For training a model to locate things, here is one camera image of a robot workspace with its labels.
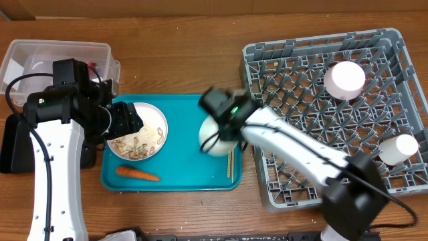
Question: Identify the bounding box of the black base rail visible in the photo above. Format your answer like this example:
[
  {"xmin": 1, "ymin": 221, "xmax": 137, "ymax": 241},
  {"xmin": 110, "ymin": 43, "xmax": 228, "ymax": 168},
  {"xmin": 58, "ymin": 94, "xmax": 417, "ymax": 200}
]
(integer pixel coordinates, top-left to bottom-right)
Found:
[{"xmin": 90, "ymin": 227, "xmax": 382, "ymax": 241}]

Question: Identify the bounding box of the orange carrot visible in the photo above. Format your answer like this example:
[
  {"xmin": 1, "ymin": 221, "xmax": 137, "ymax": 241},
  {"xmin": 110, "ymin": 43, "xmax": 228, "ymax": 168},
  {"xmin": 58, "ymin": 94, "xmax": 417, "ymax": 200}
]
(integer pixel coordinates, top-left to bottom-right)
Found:
[{"xmin": 116, "ymin": 166, "xmax": 161, "ymax": 181}]

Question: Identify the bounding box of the white bowl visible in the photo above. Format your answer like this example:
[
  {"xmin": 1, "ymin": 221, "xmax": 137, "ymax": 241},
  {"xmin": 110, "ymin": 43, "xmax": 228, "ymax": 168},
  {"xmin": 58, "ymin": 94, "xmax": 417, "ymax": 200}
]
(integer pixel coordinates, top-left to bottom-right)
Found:
[
  {"xmin": 199, "ymin": 115, "xmax": 237, "ymax": 157},
  {"xmin": 324, "ymin": 61, "xmax": 365, "ymax": 100}
]

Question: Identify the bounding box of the white plate with food scraps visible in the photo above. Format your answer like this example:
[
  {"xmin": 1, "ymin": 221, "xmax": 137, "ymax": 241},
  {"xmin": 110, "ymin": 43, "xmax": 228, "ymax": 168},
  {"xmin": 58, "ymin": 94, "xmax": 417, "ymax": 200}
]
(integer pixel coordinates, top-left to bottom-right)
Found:
[{"xmin": 108, "ymin": 102, "xmax": 168, "ymax": 161}]

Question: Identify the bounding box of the white cup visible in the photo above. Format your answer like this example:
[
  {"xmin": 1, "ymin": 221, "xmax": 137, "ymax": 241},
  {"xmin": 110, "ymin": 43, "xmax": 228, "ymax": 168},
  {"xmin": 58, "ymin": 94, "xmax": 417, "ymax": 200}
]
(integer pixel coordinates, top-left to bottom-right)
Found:
[{"xmin": 379, "ymin": 134, "xmax": 419, "ymax": 166}]

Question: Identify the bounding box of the clear plastic bin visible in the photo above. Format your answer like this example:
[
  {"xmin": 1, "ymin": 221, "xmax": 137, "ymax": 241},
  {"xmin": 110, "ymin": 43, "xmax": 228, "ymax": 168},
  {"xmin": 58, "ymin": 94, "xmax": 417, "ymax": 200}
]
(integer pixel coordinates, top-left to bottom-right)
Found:
[{"xmin": 1, "ymin": 39, "xmax": 120, "ymax": 96}]

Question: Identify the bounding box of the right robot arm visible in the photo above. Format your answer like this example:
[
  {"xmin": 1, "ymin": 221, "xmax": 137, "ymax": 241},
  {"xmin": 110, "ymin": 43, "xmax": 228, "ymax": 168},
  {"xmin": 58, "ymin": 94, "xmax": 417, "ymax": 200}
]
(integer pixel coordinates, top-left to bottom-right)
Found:
[{"xmin": 198, "ymin": 88, "xmax": 388, "ymax": 240}]

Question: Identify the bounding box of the red snack wrapper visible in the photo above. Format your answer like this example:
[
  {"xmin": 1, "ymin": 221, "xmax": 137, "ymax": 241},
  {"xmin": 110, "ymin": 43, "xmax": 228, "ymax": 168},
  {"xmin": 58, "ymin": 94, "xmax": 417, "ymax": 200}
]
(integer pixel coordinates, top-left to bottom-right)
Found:
[{"xmin": 87, "ymin": 62, "xmax": 99, "ymax": 70}]

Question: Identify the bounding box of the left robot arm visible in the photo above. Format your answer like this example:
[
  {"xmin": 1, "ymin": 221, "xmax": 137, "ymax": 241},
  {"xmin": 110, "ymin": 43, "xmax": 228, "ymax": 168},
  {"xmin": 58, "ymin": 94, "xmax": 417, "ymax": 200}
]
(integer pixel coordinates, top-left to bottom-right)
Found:
[{"xmin": 23, "ymin": 59, "xmax": 143, "ymax": 240}]

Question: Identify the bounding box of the grey dishwasher rack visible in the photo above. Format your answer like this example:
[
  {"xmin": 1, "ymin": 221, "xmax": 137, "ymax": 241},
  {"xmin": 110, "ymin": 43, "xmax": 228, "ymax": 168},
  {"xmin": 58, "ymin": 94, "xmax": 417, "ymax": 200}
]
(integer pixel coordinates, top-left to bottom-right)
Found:
[{"xmin": 240, "ymin": 28, "xmax": 427, "ymax": 196}]

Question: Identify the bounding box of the black tray bin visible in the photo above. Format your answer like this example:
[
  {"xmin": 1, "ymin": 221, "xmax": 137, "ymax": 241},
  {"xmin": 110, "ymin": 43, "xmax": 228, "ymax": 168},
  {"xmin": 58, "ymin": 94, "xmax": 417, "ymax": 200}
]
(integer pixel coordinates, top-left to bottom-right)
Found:
[{"xmin": 0, "ymin": 112, "xmax": 98, "ymax": 174}]

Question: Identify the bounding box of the teal serving tray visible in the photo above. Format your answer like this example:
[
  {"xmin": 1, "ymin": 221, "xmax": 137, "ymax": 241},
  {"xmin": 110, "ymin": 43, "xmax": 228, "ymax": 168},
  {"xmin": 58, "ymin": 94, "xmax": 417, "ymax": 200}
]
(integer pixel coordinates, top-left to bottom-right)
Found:
[{"xmin": 101, "ymin": 94, "xmax": 242, "ymax": 191}]

